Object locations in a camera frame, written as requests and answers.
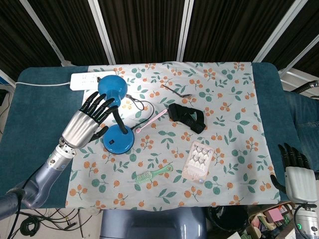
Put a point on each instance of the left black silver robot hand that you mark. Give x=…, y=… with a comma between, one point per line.
x=78, y=127

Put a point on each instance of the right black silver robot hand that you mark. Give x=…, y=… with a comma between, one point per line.
x=300, y=183

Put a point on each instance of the blue gooseneck desk lamp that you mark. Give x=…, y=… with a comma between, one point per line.
x=117, y=142

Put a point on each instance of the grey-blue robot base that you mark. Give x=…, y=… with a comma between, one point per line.
x=152, y=224

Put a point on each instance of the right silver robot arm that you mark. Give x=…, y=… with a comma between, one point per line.
x=307, y=221

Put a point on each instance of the cardboard box of clutter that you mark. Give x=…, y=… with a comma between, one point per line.
x=271, y=219

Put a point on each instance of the white power strip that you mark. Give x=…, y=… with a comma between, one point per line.
x=82, y=81

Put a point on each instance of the teal table cover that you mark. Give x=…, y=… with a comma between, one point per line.
x=32, y=112

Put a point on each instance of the blue denim cloth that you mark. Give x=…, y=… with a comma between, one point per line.
x=302, y=117

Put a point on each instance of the pink toothbrush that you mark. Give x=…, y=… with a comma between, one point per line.
x=152, y=120

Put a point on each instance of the black waste bin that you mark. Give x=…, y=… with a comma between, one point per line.
x=228, y=219

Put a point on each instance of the green scrubbing brush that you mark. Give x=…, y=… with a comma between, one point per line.
x=144, y=177

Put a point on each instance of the pink adhesive hook package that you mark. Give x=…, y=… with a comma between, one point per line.
x=198, y=161

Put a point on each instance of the dark metal spoon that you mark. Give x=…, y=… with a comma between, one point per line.
x=185, y=95

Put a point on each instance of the dark ribbed partition screen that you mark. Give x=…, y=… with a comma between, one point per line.
x=147, y=27

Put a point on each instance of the floral fruit-print tablecloth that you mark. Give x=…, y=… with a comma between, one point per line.
x=199, y=74

